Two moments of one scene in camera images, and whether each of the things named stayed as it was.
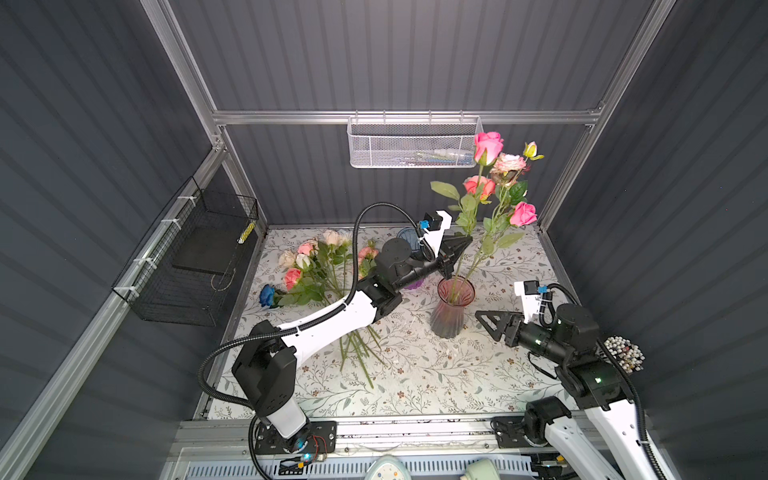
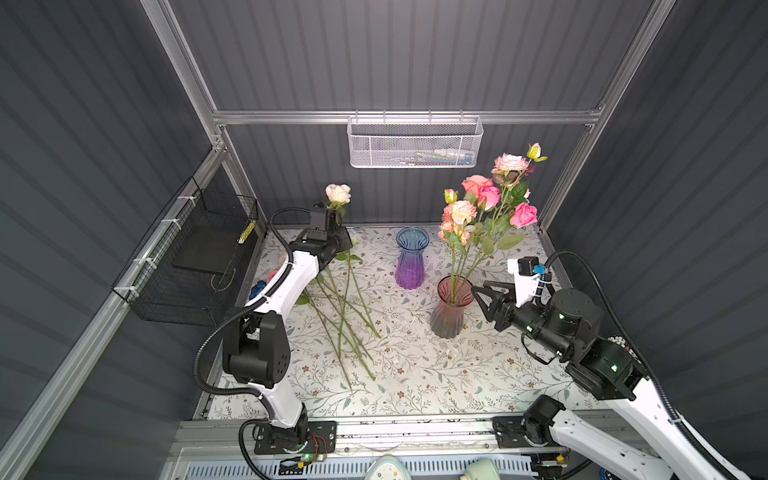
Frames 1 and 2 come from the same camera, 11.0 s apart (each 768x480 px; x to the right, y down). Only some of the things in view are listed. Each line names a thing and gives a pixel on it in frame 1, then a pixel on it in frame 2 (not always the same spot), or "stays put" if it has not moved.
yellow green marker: x=246 y=233 stays put
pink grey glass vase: x=448 y=313 stays put
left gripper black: x=444 y=261 to x=340 y=232
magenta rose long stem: x=488 y=145 to x=492 y=195
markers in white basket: x=442 y=156 stays put
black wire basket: x=180 y=275 stays put
